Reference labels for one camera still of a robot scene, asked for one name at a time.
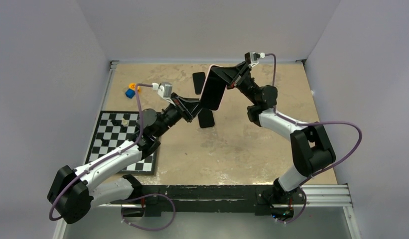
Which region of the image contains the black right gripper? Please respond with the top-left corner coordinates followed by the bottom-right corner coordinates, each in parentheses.
top-left (209, 61), bottom-right (259, 105)

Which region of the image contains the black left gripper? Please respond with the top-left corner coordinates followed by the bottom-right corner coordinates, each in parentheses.
top-left (154, 92), bottom-right (205, 137)

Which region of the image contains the black phone case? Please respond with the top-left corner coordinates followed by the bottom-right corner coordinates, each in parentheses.
top-left (198, 109), bottom-right (215, 128)

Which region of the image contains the black phone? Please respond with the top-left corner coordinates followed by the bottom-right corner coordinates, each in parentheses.
top-left (192, 72), bottom-right (206, 95)

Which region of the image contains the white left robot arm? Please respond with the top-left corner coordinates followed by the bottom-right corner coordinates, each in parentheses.
top-left (47, 93), bottom-right (202, 224)

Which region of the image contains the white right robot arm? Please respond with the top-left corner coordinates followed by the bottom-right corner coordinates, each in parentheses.
top-left (207, 62), bottom-right (336, 203)

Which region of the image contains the blue toy brick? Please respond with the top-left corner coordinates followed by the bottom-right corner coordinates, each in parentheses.
top-left (125, 89), bottom-right (136, 99)

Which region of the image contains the orange toy piece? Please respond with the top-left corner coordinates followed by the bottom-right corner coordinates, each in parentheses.
top-left (129, 83), bottom-right (141, 92)

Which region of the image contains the black chess piece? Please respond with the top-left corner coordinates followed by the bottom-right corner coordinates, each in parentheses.
top-left (111, 119), bottom-right (121, 126)

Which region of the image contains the black and white chessboard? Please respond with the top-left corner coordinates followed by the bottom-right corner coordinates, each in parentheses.
top-left (85, 111), bottom-right (157, 176)

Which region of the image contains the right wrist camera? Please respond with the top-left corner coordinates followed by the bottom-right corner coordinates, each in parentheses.
top-left (244, 52), bottom-right (266, 68)

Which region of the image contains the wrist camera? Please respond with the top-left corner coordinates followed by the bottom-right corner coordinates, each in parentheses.
top-left (152, 82), bottom-right (173, 99)
top-left (244, 52), bottom-right (266, 68)

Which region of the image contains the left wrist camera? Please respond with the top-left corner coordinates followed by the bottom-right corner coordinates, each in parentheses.
top-left (152, 82), bottom-right (173, 99)

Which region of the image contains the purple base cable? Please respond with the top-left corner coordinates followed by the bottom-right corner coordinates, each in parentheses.
top-left (120, 192), bottom-right (177, 232)

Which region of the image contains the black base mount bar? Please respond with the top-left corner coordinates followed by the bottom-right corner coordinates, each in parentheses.
top-left (114, 185), bottom-right (305, 218)

